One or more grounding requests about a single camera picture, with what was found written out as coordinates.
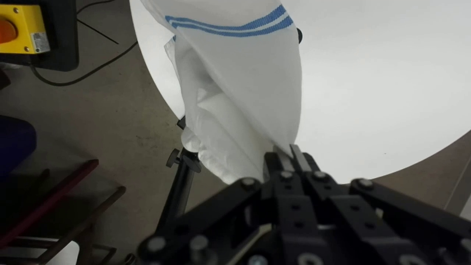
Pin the reddish brown wooden frame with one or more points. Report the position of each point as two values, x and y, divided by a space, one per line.
53 195

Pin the white cloth with blue stripes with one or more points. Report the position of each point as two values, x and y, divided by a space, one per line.
236 88

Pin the black clamp-on pole stand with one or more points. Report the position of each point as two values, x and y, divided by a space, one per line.
182 195

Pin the yellow emergency stop box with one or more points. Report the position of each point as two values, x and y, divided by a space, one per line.
23 30

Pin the blue rounded object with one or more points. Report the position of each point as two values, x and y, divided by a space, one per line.
15 144

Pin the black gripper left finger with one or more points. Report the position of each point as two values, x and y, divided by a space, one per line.
230 206

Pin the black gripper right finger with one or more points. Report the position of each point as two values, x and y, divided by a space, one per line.
392 214

